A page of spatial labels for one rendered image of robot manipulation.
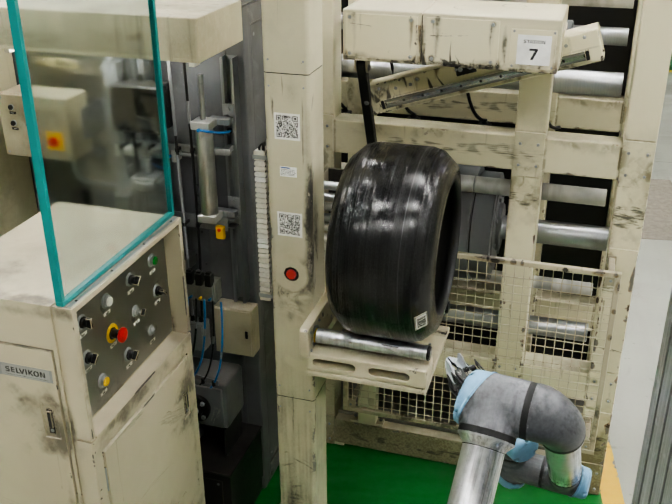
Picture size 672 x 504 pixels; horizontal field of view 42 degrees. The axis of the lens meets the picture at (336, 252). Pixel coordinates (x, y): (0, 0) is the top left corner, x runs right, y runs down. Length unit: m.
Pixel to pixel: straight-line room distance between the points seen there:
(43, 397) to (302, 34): 1.11
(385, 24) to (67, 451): 1.41
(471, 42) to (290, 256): 0.79
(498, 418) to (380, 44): 1.20
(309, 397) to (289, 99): 0.95
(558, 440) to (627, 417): 2.16
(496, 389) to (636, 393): 2.37
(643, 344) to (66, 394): 3.01
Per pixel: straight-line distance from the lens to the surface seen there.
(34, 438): 2.33
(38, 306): 2.09
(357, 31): 2.54
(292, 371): 2.73
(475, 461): 1.76
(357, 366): 2.52
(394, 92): 2.69
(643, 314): 4.74
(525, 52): 2.46
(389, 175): 2.29
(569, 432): 1.78
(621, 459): 3.70
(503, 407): 1.75
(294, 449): 2.91
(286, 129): 2.39
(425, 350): 2.47
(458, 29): 2.47
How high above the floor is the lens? 2.23
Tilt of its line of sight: 26 degrees down
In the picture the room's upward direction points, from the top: straight up
